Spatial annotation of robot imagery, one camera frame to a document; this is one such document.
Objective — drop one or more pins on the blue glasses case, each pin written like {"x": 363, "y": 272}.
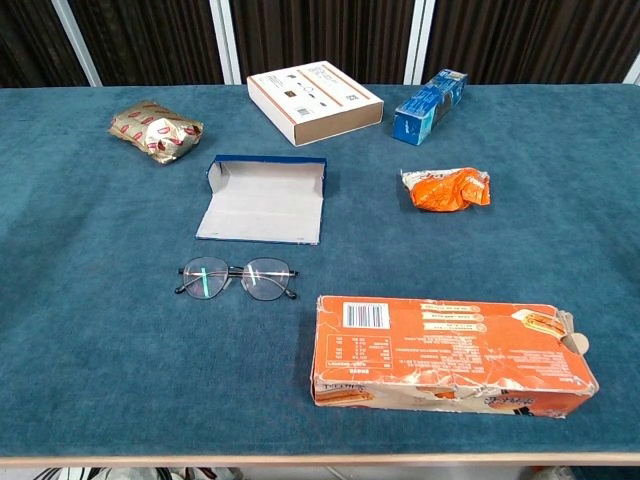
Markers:
{"x": 265, "y": 205}

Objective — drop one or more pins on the black thin-framed eyeglasses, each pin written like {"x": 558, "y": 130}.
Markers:
{"x": 265, "y": 281}

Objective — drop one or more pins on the flat white cardboard box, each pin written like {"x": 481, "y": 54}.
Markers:
{"x": 310, "y": 97}

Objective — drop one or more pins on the blue long carton box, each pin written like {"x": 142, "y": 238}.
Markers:
{"x": 425, "y": 111}

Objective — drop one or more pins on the orange crumpled snack bag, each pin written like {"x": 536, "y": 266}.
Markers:
{"x": 445, "y": 192}

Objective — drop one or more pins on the large worn orange carton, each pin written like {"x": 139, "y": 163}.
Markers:
{"x": 440, "y": 350}

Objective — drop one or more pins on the gold foil snack packet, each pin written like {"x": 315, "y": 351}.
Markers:
{"x": 150, "y": 132}

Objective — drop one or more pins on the dark brown pleated curtain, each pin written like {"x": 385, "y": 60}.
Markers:
{"x": 325, "y": 30}

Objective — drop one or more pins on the teal blue table cloth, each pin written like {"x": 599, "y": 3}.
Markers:
{"x": 150, "y": 375}

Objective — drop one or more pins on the black white clutter under table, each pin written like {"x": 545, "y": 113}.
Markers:
{"x": 75, "y": 474}

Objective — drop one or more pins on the white metal frame post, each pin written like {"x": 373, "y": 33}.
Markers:
{"x": 634, "y": 72}
{"x": 226, "y": 40}
{"x": 419, "y": 40}
{"x": 75, "y": 40}

